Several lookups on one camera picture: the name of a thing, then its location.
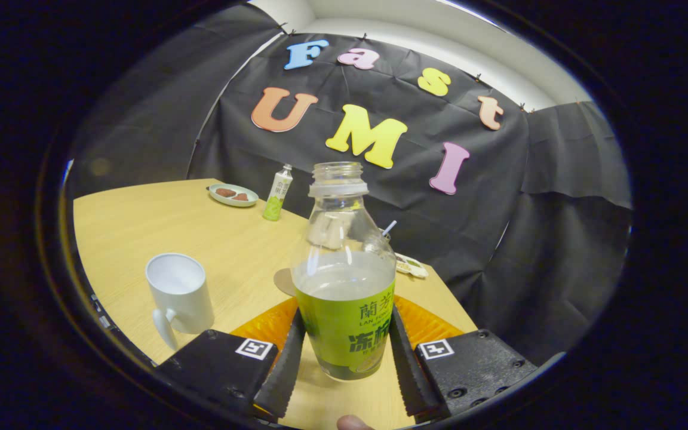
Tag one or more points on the capped green label bottle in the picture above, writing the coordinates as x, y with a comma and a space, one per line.
276, 197

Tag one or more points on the round brown coaster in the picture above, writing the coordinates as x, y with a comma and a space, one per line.
284, 282

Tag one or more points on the green label juice bottle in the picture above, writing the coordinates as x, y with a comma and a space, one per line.
344, 322

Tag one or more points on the brown food piece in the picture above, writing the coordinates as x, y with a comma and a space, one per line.
225, 192
241, 196

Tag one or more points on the black backdrop cloth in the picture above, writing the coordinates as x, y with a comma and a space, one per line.
469, 239

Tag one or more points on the white divided food tray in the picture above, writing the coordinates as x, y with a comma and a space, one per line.
412, 267

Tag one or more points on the wooden table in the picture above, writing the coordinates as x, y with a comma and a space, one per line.
141, 227

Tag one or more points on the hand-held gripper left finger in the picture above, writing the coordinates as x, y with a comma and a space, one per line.
287, 370

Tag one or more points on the pale green plate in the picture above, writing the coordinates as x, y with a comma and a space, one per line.
230, 202

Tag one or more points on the white cup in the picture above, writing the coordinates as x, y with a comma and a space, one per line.
183, 298

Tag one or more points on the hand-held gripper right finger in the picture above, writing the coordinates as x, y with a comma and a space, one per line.
404, 370

